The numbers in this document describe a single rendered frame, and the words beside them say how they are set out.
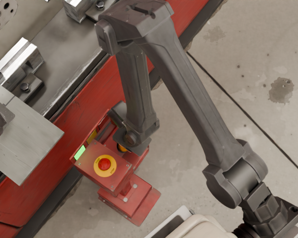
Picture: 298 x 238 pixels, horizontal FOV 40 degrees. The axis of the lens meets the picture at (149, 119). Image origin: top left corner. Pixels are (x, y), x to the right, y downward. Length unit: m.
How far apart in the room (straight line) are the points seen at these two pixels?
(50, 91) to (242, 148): 0.71
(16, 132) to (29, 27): 1.43
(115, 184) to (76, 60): 0.41
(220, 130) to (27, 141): 0.57
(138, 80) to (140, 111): 0.11
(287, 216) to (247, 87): 1.48
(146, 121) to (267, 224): 0.37
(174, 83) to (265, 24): 1.84
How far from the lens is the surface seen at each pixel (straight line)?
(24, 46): 1.31
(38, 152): 1.13
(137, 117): 0.97
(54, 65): 1.36
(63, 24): 1.43
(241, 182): 0.81
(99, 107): 1.66
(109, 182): 1.30
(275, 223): 0.87
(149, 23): 0.68
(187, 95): 0.72
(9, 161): 1.15
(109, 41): 0.74
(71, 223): 2.10
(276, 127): 2.26
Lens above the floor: 2.05
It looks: 70 degrees down
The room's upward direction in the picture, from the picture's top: straight up
